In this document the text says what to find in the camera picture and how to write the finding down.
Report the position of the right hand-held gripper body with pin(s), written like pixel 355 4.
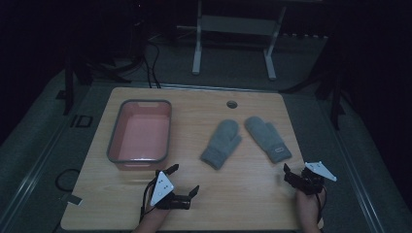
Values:
pixel 312 178

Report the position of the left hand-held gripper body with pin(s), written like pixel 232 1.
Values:
pixel 161 189

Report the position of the grey mitten with label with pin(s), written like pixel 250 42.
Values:
pixel 267 137

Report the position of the pink basin with grey rim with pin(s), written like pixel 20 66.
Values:
pixel 142 136

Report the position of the plain grey mitten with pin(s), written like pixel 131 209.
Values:
pixel 222 144

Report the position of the person's left hand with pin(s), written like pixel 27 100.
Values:
pixel 154 217

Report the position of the person's right hand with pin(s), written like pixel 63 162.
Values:
pixel 307 207

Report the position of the black metal stand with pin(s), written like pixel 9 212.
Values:
pixel 68 87
pixel 336 106

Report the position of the grey tape piece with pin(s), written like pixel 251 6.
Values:
pixel 72 199

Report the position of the white metal desk frame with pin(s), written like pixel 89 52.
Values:
pixel 234 24

